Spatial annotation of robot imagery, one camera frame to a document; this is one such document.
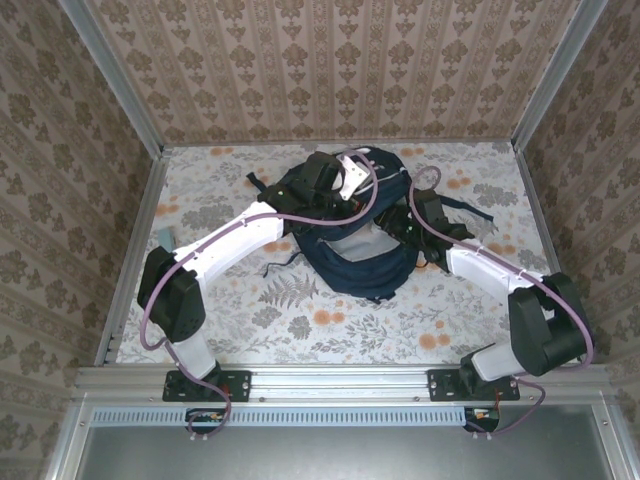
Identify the navy blue backpack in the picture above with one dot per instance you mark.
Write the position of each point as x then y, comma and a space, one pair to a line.
360, 280

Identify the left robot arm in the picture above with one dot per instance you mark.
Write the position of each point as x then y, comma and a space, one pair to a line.
240, 235

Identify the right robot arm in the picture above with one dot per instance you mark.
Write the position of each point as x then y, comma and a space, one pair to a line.
480, 270

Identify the light blue eraser block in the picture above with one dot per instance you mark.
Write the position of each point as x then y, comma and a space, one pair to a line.
167, 237

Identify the grey metal panel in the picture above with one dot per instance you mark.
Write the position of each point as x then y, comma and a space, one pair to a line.
325, 455

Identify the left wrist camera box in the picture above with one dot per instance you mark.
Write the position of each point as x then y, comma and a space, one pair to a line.
355, 175

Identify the aluminium side rail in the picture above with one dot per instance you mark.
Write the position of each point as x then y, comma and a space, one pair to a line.
145, 210
535, 200

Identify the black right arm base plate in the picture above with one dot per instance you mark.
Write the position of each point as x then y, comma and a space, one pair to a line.
442, 385

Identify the aluminium front rail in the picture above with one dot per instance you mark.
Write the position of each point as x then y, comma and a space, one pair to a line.
340, 382

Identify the aluminium corner post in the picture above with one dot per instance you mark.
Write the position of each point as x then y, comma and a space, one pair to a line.
560, 75
115, 80

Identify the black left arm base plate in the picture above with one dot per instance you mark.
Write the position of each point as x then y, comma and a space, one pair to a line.
240, 385

